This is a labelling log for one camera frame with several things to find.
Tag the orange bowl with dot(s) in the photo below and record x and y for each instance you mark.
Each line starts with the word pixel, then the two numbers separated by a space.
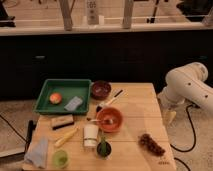
pixel 110 113

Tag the orange peach fruit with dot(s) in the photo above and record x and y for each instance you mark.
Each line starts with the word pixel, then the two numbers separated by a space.
pixel 55 98

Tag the green plastic tray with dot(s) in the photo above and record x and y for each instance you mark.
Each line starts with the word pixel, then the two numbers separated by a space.
pixel 68 89

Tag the white cup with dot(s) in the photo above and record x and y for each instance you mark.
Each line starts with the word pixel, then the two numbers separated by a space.
pixel 90 133

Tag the metal spoon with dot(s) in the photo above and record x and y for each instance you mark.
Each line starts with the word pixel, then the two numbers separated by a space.
pixel 107 121

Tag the black white brush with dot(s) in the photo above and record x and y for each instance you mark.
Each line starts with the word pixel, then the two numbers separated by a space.
pixel 103 104

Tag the small potted cactus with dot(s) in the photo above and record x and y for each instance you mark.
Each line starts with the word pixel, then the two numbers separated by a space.
pixel 104 148

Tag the dark grape bunch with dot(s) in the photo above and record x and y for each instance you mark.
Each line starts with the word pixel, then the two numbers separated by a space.
pixel 147 142

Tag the wooden block brush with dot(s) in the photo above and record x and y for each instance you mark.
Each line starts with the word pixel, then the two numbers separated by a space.
pixel 61 121

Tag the blue folded cloth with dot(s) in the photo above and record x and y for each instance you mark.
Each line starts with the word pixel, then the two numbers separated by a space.
pixel 38 154

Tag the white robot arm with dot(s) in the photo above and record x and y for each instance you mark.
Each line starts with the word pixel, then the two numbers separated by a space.
pixel 185 83

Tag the green plastic cup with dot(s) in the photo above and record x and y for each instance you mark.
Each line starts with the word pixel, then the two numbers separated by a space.
pixel 60 159

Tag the purple bowl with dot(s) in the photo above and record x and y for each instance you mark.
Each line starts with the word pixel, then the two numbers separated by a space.
pixel 100 90

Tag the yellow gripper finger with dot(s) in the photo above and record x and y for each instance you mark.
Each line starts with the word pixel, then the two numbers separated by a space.
pixel 170 115

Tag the blue sponge in tray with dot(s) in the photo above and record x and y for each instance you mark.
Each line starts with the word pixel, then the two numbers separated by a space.
pixel 73 104

